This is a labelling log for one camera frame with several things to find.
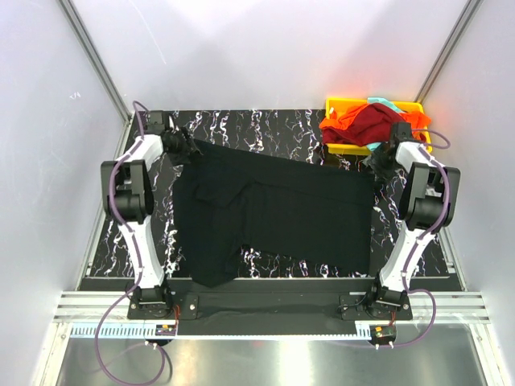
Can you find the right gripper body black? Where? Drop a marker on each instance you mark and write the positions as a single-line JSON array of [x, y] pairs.
[[384, 167]]

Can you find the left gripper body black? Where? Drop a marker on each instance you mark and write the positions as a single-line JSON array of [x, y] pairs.
[[181, 145]]

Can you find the black t shirt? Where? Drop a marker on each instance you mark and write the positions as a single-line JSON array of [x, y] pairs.
[[227, 199]]

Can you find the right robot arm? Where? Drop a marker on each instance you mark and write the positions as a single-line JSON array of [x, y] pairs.
[[427, 205]]

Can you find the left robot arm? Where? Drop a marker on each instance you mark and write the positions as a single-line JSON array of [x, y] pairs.
[[128, 200]]

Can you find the dark red t shirt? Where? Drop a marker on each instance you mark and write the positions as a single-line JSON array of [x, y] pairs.
[[374, 124]]

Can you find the orange t shirt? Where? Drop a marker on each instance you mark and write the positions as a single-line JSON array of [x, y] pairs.
[[416, 118]]

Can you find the teal t shirt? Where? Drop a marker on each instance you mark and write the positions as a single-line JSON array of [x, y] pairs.
[[376, 120]]

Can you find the yellow plastic bin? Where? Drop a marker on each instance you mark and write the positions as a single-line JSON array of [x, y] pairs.
[[341, 128]]

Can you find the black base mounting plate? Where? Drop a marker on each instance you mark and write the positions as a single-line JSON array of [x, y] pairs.
[[291, 321]]

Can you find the aluminium frame post left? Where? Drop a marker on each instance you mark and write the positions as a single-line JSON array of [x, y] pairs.
[[85, 40]]

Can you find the aluminium frame post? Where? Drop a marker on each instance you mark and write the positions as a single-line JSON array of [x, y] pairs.
[[85, 40], [457, 32]]

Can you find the aluminium frame post right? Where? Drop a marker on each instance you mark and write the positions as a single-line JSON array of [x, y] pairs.
[[457, 32]]

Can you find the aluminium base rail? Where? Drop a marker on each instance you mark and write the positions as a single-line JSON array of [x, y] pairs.
[[445, 307]]

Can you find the white slotted cable duct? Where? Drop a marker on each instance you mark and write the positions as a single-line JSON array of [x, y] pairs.
[[159, 331]]

